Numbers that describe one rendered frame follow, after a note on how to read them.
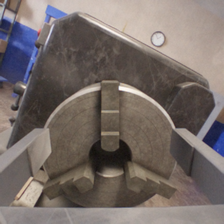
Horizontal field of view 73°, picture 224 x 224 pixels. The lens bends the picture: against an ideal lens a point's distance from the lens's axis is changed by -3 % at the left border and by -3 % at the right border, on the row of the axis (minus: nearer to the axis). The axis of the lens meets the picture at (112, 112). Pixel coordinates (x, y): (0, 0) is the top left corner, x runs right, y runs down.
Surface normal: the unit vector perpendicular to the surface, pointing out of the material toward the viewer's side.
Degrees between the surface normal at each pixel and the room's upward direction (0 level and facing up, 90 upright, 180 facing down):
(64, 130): 90
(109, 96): 90
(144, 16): 90
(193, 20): 90
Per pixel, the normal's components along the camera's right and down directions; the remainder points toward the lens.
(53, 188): 0.02, 0.25
